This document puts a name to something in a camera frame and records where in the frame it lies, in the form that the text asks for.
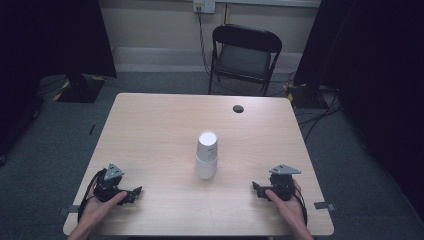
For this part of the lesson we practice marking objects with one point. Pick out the small black floor object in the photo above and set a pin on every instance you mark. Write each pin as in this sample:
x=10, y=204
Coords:
x=92, y=129

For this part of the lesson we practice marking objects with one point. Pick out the black curtain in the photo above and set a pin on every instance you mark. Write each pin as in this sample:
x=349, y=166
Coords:
x=43, y=50
x=376, y=83

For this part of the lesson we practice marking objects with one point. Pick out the white wall socket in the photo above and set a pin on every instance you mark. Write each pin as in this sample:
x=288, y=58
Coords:
x=204, y=6

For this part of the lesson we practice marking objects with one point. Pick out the black round table grommet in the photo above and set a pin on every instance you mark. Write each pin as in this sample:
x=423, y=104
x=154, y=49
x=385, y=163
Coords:
x=238, y=109

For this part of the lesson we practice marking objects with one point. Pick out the person's left hand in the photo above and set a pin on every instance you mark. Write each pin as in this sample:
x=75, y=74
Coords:
x=95, y=211

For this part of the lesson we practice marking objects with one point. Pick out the grey tape strip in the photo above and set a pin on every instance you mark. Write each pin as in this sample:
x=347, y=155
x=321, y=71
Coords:
x=325, y=206
x=69, y=210

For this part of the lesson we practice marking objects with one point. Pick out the person's right hand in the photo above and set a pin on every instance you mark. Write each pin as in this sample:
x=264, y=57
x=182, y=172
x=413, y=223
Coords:
x=292, y=210

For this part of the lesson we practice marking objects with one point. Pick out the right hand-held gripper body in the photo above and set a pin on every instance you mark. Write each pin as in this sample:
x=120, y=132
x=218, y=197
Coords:
x=282, y=185

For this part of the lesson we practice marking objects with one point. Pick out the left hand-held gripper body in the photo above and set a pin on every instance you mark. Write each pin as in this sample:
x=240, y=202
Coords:
x=111, y=185

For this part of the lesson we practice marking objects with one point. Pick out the black stand base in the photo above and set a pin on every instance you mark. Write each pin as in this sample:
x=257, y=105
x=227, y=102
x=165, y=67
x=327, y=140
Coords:
x=80, y=89
x=306, y=96

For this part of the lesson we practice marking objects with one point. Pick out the black folding chair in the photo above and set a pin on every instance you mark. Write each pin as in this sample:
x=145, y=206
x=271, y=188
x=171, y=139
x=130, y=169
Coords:
x=243, y=60

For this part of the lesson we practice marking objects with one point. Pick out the white wall trunking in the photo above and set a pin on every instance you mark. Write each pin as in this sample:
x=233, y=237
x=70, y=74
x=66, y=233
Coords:
x=266, y=3

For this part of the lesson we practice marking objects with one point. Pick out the white paper cup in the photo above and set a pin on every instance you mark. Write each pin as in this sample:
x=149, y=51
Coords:
x=207, y=145
x=206, y=169

